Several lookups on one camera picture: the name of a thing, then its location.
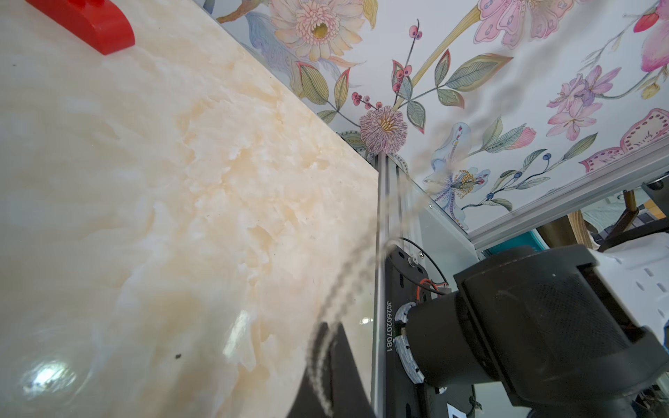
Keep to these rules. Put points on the aluminium mounting rail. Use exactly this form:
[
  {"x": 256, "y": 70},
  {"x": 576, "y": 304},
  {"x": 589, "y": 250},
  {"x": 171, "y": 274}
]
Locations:
[{"x": 392, "y": 392}]

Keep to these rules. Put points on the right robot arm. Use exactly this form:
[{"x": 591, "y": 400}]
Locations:
[{"x": 567, "y": 332}]

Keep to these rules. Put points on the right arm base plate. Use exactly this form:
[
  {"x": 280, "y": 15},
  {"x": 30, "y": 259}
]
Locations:
[{"x": 418, "y": 347}]

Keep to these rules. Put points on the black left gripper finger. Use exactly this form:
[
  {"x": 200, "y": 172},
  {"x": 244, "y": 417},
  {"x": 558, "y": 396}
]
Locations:
[{"x": 342, "y": 386}]

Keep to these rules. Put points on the red toy brick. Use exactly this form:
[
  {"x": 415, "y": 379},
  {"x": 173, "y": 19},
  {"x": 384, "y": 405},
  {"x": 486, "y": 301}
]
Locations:
[{"x": 100, "y": 24}]

